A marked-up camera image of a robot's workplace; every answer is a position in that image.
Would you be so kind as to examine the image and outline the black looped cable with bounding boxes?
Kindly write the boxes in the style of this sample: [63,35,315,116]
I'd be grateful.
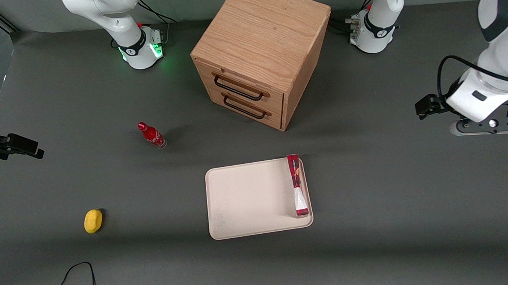
[52,261,101,285]

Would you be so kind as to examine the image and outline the black drawer handle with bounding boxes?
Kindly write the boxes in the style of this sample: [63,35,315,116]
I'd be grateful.
[223,94,268,122]
[214,72,265,104]

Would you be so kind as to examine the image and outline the beige plastic tray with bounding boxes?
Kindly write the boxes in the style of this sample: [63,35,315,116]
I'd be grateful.
[204,155,315,241]

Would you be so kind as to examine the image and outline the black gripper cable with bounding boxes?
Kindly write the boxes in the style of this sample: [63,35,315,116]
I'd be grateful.
[436,53,508,105]

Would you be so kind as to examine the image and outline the yellow lemon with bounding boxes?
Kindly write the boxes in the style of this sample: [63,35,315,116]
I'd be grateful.
[83,209,104,234]

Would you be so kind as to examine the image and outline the grey table mat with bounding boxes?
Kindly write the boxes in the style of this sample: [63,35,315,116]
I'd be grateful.
[0,0,508,285]

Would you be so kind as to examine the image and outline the black right arm base cable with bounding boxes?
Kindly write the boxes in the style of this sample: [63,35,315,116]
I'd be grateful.
[137,0,178,26]

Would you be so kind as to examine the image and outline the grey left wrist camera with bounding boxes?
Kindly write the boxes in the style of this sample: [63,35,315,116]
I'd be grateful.
[449,115,508,137]

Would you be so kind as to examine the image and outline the wooden drawer cabinet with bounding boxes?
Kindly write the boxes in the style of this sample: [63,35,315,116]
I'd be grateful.
[188,0,337,136]

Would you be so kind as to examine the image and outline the red cola bottle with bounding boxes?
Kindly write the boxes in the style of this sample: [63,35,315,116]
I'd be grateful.
[137,121,168,151]

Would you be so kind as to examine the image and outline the black left arm base cables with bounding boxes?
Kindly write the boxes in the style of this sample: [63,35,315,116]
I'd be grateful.
[328,15,361,34]

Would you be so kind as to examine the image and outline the black frame rail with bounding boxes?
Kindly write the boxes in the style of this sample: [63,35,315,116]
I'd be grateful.
[0,6,21,35]

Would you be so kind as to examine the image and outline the red cookie box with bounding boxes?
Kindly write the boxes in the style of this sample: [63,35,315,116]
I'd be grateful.
[286,154,311,219]

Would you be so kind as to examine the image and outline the wooden drawer front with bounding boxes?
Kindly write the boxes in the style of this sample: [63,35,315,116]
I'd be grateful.
[209,83,285,134]
[195,57,286,116]

